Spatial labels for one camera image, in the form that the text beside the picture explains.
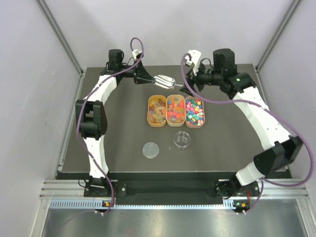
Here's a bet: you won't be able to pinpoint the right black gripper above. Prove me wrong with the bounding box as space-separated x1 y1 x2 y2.
180 61 223 97

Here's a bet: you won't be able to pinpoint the silver metal scoop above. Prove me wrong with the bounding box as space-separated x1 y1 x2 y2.
153 75 183 90

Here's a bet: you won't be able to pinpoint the pink tray colourful candies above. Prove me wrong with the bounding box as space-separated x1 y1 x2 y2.
185 96 205 129

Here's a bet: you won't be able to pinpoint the orange tray yellow gummies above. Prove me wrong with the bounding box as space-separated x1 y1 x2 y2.
147 95 166 127

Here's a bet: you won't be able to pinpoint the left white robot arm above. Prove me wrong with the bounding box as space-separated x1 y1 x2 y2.
75 49 145 196

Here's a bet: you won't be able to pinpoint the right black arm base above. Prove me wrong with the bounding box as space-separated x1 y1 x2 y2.
214 172 260 199

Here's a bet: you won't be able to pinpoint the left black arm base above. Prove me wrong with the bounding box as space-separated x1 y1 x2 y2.
78 178 112 198

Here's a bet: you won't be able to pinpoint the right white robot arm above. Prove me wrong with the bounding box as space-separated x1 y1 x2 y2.
181 48 303 196

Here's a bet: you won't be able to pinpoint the clear round jar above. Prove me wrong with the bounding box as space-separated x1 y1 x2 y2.
173 131 191 150

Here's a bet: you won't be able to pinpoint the clear round lid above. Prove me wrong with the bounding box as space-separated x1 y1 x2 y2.
142 142 159 159

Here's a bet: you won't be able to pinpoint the black base crossbar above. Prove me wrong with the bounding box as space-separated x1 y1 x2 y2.
115 180 218 198

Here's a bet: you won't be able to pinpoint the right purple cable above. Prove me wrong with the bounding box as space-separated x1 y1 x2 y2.
181 53 312 215

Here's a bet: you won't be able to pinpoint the purple cable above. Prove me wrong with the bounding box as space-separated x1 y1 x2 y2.
181 53 312 215
77 37 145 215

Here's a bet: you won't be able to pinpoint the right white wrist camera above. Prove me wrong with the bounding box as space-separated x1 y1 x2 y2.
185 49 201 76

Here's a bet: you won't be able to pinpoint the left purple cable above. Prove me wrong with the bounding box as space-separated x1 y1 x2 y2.
77 37 145 215

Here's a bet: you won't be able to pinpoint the left aluminium frame post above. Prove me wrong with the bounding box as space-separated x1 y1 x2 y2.
35 0 84 75

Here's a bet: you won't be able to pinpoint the aluminium frame post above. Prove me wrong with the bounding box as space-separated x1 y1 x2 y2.
255 0 303 72
35 0 84 75

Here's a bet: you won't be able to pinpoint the right aluminium frame post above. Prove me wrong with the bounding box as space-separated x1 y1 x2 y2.
255 0 303 72

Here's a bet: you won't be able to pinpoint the aluminium front rail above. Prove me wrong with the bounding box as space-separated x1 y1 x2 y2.
40 179 309 199

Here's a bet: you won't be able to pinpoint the grey slotted cable duct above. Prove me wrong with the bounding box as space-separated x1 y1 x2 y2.
49 199 247 210

